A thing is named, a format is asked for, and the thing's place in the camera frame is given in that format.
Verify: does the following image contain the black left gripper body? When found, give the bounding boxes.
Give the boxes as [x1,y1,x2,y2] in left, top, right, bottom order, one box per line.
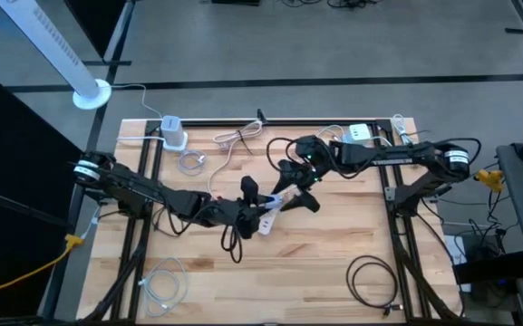
[203,197,263,235]

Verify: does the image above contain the short white plug cable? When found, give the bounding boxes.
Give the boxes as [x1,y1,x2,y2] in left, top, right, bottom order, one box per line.
[81,206,102,240]

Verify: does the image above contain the white power strip cord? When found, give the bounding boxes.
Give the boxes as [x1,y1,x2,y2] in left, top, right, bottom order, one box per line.
[206,120,265,200]

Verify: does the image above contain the white tower power strip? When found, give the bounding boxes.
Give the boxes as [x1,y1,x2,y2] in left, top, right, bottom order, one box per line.
[159,114,189,152]

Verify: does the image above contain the yellow extension cord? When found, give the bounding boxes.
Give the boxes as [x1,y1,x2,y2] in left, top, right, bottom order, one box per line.
[0,233,86,296]

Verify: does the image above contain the white fan power cable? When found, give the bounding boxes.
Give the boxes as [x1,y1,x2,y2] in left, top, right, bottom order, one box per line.
[109,82,166,120]

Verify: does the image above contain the short black USB cable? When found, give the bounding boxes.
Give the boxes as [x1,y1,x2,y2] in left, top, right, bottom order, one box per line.
[150,206,186,237]

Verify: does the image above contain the bundled white plug cable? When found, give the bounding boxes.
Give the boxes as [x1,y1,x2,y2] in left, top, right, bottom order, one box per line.
[390,112,427,147]

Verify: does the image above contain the small lavender cable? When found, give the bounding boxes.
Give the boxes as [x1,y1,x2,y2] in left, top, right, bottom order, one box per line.
[177,149,208,177]

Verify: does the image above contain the black coiled cable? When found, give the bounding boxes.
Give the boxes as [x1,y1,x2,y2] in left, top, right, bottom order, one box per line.
[345,254,405,317]

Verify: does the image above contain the black computer box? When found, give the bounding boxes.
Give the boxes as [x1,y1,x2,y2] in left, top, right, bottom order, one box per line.
[450,233,523,286]

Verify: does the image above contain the light blue USB charger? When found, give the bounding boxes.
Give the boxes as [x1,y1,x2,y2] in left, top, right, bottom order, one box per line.
[264,193,285,210]

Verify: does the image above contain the black partition panel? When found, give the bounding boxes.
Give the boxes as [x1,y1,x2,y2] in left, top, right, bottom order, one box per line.
[63,0,130,60]
[0,60,86,321]

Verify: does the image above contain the yellow clamp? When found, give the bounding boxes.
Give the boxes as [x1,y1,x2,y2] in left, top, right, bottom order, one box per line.
[472,168,506,195]

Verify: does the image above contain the large white coiled cable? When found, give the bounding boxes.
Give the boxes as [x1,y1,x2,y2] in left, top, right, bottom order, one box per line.
[138,256,191,319]

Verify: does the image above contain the white USB cable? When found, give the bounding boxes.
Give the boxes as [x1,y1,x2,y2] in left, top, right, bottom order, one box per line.
[315,123,349,142]

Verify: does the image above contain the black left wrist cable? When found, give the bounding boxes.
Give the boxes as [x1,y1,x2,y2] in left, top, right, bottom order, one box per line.
[219,223,245,265]

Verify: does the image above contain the pale cube power strip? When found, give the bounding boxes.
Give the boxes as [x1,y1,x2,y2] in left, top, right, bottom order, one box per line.
[341,122,374,149]

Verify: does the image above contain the white tower fan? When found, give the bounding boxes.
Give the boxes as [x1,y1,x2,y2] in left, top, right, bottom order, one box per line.
[0,0,112,111]

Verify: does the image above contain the white cube strip cord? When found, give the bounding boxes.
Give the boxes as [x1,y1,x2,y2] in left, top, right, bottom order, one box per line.
[370,134,394,149]

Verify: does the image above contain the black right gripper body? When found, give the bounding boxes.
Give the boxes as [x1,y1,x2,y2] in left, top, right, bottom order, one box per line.
[292,135,335,183]

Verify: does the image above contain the black cable tangle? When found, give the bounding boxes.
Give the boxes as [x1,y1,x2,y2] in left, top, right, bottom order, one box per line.
[432,180,518,254]

